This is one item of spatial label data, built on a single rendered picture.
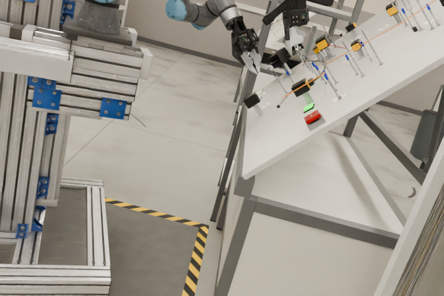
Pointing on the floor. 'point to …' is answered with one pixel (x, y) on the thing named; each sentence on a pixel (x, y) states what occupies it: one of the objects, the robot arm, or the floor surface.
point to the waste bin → (425, 133)
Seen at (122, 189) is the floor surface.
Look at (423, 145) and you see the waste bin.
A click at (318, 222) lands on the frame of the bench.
